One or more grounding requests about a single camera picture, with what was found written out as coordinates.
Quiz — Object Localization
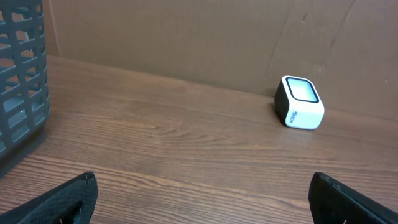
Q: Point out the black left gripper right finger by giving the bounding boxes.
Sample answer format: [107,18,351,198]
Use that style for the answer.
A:
[308,172,397,224]

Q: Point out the grey plastic mesh basket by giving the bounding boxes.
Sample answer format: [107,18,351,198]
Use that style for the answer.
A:
[1,0,50,175]

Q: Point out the white barcode scanner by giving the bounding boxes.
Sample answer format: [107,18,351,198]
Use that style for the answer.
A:
[274,75,325,130]

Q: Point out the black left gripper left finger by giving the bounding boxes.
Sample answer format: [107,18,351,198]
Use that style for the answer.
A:
[1,172,98,224]

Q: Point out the brown cardboard back panel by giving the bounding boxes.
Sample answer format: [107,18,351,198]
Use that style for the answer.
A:
[44,0,397,120]

